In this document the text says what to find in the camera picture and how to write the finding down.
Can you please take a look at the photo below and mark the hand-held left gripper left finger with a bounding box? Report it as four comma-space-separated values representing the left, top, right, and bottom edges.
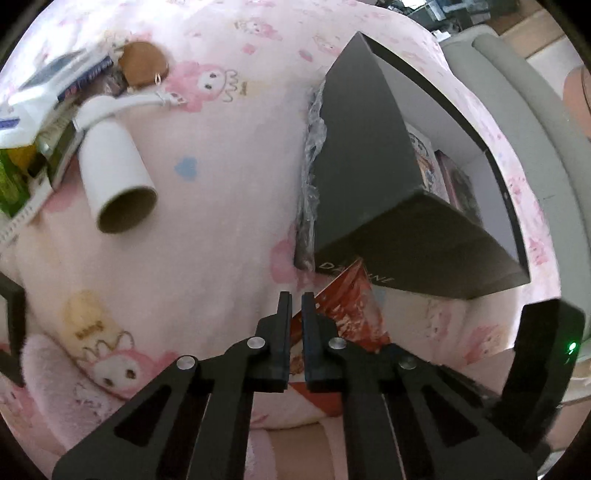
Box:
52, 292, 293, 480

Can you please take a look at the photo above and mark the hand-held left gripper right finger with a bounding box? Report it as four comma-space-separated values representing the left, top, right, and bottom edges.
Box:
301, 292, 539, 480

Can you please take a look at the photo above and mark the red foil packet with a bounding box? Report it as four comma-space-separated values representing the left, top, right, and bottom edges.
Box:
288, 258, 393, 418

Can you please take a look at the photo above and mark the black cardboard box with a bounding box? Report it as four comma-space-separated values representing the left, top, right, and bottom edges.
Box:
293, 31, 531, 301

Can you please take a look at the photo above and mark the pink cartoon printed blanket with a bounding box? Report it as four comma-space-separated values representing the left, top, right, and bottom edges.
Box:
0, 0, 561, 430

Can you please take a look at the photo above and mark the clear bubble wrap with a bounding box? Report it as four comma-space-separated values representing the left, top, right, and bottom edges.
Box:
293, 83, 331, 273

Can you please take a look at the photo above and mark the white cardboard tube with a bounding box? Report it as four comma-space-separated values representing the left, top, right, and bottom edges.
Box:
76, 122, 158, 234

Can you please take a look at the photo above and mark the grey padded headboard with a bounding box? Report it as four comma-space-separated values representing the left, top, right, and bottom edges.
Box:
441, 25, 591, 361

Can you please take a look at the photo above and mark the green packet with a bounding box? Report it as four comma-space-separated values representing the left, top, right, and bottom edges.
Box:
0, 115, 86, 245

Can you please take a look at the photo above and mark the blue and white packet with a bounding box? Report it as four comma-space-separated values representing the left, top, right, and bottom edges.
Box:
0, 48, 116, 148

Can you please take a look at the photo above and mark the black angular frame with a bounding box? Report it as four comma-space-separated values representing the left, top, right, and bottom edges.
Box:
0, 272, 26, 388

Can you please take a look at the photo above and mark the brown plush keychain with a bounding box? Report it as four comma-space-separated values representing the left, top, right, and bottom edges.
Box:
117, 41, 169, 89

